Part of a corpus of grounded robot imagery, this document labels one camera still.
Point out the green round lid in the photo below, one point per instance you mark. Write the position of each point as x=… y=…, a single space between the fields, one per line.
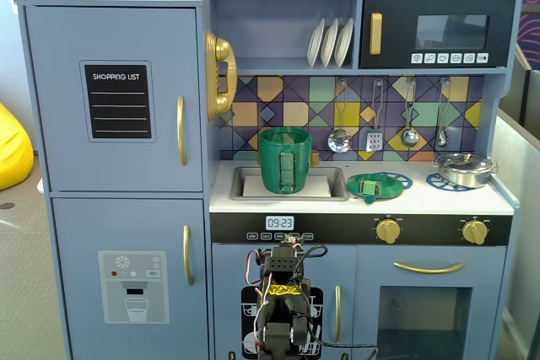
x=390 y=187

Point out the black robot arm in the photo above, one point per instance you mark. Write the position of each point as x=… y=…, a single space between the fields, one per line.
x=282 y=263

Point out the steel pot lid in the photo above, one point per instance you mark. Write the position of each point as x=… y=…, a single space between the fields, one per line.
x=455 y=161

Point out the green plastic container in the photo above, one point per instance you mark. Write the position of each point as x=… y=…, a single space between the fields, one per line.
x=270 y=166

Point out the gold toy faucet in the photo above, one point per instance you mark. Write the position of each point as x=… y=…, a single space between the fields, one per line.
x=315 y=157

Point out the digital clock display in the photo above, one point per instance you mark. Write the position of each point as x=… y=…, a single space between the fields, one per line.
x=279 y=223

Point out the grey toy sink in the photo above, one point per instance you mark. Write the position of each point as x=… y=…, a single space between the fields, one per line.
x=337 y=174

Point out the steel skimmer spoon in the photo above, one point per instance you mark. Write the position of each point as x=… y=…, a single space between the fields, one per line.
x=339 y=141

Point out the steel slotted spatula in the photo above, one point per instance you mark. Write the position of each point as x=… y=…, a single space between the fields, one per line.
x=374 y=141

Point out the gold toy telephone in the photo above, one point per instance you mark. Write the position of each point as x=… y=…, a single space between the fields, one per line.
x=221 y=52

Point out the white toy plate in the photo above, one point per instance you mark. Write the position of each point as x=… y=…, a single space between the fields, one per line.
x=343 y=41
x=314 y=46
x=328 y=44

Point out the blue dishwasher door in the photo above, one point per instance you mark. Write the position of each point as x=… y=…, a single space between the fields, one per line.
x=228 y=275

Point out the gold stove knob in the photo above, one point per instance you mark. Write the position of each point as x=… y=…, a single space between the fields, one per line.
x=388 y=231
x=475 y=232

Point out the steel ladle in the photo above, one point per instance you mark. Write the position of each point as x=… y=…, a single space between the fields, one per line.
x=409 y=137

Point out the black shopping list board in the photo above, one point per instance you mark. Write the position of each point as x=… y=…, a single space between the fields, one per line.
x=118 y=124

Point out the blue oven door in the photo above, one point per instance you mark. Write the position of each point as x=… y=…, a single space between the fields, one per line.
x=367 y=292

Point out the black microwave door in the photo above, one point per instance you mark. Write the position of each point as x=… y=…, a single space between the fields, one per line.
x=396 y=10

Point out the steel toy pot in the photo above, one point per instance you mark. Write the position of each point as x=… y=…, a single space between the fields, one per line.
x=464 y=178

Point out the blue dispenser fridge door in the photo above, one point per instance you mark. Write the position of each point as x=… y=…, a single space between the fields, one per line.
x=84 y=229

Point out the blue tall fridge door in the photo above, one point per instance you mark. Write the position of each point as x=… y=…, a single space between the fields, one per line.
x=55 y=145

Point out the light grey desk partition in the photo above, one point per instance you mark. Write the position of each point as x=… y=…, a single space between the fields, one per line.
x=519 y=208

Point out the yellow beanbag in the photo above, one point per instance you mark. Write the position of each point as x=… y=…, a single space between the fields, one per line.
x=12 y=153

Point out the grey floor socket disc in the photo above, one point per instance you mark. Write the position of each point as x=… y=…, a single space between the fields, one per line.
x=6 y=205

